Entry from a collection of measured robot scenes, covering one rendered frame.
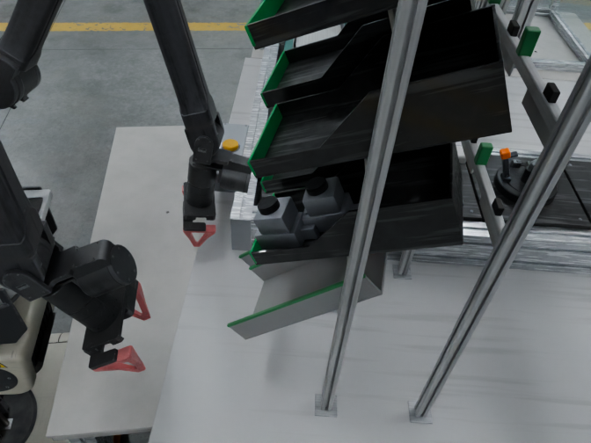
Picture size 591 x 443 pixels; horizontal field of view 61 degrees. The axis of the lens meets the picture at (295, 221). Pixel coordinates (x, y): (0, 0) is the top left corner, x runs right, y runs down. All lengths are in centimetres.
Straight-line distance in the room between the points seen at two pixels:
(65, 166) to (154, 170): 155
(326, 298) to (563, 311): 65
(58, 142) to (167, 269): 204
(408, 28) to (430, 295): 78
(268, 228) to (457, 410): 52
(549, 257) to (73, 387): 102
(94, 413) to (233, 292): 35
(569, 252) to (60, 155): 250
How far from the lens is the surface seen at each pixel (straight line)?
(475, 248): 119
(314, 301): 74
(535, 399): 109
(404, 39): 45
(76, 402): 102
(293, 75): 77
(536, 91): 60
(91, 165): 288
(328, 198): 65
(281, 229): 67
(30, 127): 328
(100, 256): 70
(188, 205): 107
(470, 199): 122
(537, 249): 123
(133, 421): 98
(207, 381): 98
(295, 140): 62
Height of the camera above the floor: 173
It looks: 45 degrees down
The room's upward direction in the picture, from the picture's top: 4 degrees clockwise
